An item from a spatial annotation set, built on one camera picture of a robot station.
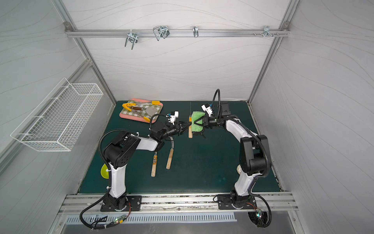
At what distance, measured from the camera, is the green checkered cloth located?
1.13 m

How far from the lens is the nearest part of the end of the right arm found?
0.72 m

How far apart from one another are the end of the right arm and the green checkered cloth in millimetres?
456
